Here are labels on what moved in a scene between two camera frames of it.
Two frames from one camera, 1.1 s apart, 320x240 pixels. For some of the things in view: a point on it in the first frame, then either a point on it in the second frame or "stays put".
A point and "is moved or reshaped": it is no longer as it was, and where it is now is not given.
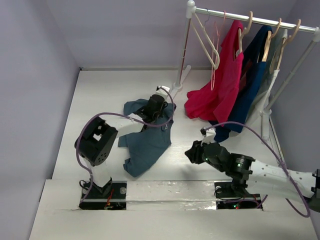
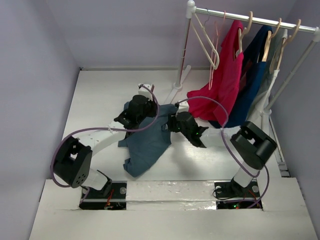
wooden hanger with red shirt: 241,35 stays put
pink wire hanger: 215,68 is moved or reshaped
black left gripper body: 159,114 to 149,111
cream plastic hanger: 213,45 stays put
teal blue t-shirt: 142,148 stays put
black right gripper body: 198,152 to 171,123
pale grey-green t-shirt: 276,39 stays put
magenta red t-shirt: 213,101 stays put
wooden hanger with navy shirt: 269,37 stays put
